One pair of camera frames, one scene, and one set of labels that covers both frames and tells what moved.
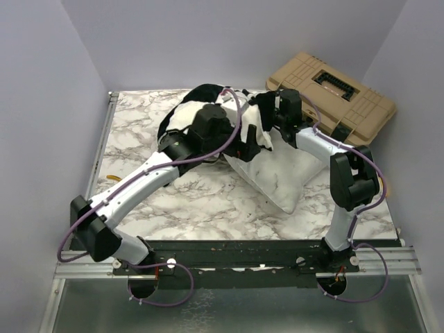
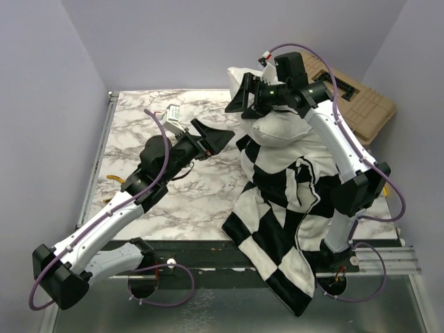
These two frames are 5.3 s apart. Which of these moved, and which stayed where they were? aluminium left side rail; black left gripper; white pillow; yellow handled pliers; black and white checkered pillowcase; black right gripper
Moved: black and white checkered pillowcase; black left gripper; white pillow; black right gripper
Stayed: yellow handled pliers; aluminium left side rail
